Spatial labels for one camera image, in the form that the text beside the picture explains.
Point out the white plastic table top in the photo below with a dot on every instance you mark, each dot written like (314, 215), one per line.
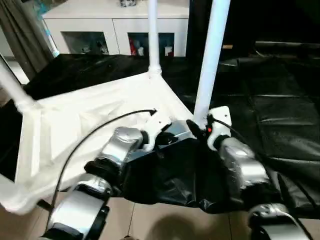
(87, 112)

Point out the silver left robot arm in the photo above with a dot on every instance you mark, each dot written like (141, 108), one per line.
(117, 150)

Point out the black work surface mat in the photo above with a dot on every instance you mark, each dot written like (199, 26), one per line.
(262, 100)

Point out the red item in cabinet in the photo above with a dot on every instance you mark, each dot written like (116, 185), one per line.
(134, 46)

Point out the white figurine in cabinet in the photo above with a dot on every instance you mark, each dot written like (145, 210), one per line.
(86, 49)

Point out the white glass door cabinet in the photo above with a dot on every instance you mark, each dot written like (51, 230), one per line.
(100, 20)

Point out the grey figurine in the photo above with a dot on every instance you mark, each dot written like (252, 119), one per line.
(127, 3)

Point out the white teal patterned roll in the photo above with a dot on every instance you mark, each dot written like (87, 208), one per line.
(50, 40)

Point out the grey curtain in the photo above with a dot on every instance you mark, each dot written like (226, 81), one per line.
(22, 35)

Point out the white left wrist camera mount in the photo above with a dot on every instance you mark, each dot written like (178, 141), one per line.
(155, 122)

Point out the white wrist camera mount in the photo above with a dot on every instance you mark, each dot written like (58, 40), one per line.
(221, 117)
(155, 122)

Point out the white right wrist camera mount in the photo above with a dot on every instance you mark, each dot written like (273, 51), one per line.
(221, 117)

